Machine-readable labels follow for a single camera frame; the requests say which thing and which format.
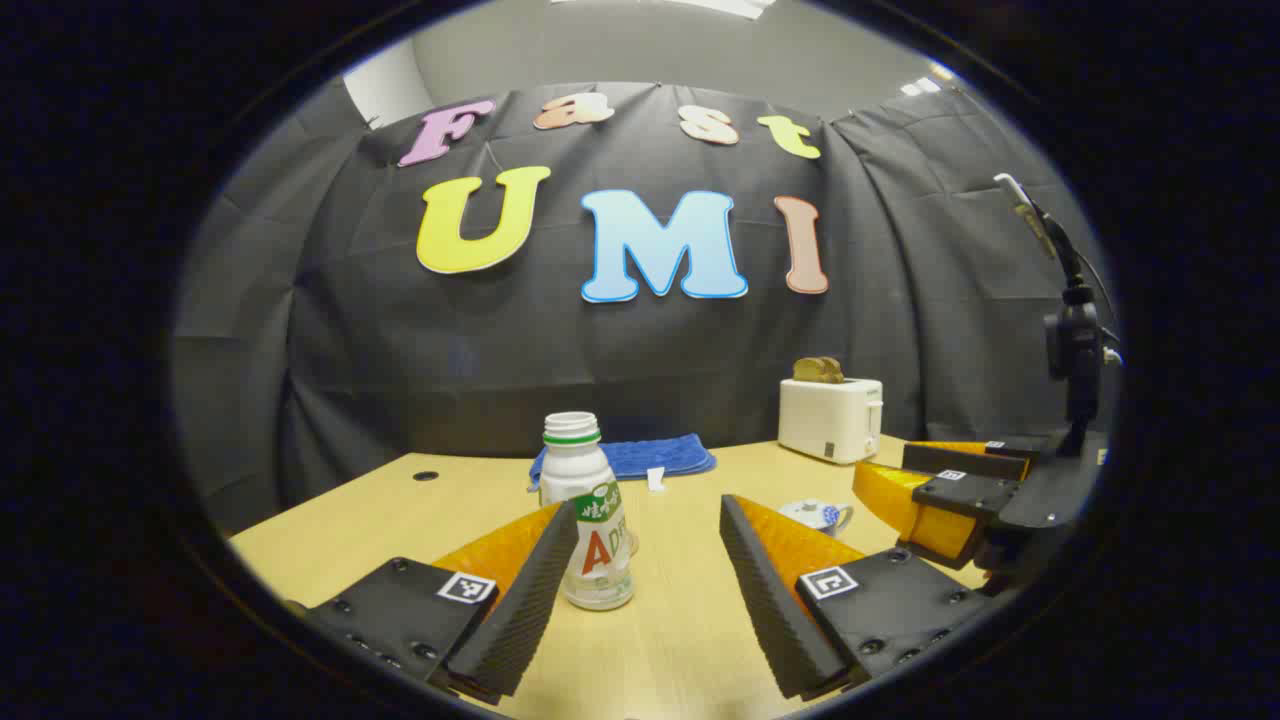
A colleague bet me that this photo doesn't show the white blue-patterned teacup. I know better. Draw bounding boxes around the white blue-patterned teacup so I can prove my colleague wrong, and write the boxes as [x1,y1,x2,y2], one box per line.
[778,498,857,539]

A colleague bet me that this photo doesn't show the blue folded towel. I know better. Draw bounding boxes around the blue folded towel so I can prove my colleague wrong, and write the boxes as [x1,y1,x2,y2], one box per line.
[528,433,718,492]

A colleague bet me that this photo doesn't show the ceiling light panel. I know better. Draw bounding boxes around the ceiling light panel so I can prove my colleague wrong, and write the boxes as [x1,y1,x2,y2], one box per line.
[660,0,777,19]

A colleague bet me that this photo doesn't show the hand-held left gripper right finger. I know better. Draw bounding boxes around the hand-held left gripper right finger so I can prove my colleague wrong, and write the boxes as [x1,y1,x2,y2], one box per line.
[718,494,1001,701]

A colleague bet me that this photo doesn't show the white plastic water bottle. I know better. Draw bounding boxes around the white plastic water bottle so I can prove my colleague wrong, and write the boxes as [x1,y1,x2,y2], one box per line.
[538,411,638,612]

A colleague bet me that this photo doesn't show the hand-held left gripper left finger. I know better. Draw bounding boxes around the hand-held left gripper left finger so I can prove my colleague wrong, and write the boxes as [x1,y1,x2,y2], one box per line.
[300,502,582,701]

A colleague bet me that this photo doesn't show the white toaster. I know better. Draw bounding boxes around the white toaster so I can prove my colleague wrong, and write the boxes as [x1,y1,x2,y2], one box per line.
[778,377,885,466]

